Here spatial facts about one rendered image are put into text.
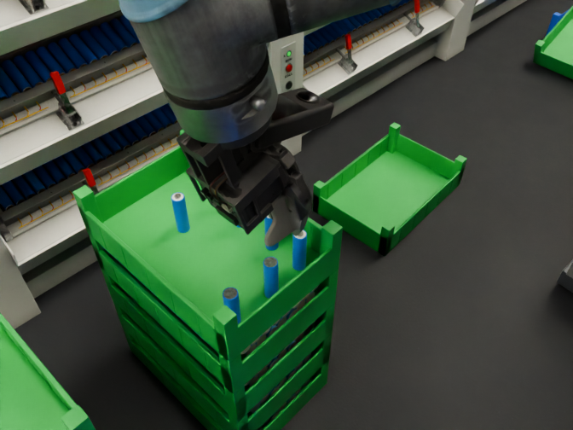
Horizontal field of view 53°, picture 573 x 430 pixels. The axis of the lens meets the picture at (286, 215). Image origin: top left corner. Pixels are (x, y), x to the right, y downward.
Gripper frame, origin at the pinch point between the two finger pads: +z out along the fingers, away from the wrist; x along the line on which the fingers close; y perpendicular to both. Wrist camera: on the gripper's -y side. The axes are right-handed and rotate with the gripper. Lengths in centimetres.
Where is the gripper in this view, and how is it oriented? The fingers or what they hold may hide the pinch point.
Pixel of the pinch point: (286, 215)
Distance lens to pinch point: 67.9
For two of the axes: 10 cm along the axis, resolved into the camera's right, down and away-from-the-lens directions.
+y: -6.7, 6.8, -3.0
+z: 1.8, 5.4, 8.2
